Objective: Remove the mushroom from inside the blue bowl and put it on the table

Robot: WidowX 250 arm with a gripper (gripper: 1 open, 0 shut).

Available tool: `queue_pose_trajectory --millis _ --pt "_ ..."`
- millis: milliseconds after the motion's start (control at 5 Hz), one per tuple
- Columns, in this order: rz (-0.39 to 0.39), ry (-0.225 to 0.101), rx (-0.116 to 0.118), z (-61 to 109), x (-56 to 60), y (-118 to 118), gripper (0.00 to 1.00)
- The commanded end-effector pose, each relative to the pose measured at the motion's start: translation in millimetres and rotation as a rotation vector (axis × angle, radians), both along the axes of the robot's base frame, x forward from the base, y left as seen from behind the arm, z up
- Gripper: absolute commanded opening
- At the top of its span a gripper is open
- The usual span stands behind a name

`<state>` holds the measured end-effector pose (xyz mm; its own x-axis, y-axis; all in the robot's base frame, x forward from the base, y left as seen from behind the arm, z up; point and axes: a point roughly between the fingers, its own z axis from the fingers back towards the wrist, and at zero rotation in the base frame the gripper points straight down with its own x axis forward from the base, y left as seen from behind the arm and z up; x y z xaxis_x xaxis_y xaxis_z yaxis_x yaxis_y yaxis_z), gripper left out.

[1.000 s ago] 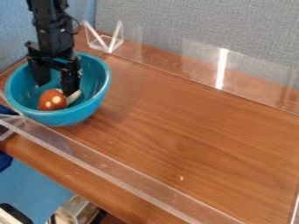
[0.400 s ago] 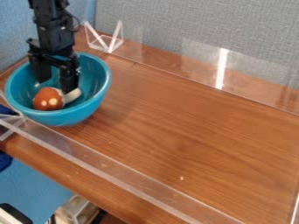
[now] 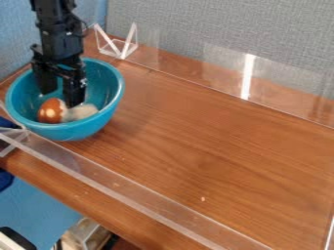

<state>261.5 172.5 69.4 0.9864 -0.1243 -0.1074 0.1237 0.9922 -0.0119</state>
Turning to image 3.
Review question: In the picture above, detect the blue bowl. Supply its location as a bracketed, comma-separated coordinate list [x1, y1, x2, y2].
[5, 58, 125, 141]

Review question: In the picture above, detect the clear acrylic left bracket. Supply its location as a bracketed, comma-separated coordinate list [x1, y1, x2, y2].
[0, 101, 28, 157]

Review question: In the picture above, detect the blue cloth object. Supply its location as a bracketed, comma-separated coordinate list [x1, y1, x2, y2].
[0, 116, 20, 192]

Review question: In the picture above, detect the clear acrylic front barrier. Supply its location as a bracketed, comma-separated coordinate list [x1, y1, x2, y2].
[16, 132, 271, 250]

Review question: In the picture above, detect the black white object below table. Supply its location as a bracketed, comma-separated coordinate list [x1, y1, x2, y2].
[0, 227, 36, 250]

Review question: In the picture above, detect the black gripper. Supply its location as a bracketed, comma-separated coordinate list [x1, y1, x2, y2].
[30, 19, 86, 107]

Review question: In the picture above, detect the brown white plush mushroom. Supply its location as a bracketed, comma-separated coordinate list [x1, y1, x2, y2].
[37, 98, 97, 124]

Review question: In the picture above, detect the clear acrylic corner bracket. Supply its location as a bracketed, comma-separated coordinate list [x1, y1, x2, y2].
[93, 23, 138, 60]

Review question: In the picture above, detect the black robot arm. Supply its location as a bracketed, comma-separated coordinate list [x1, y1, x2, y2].
[29, 0, 86, 107]

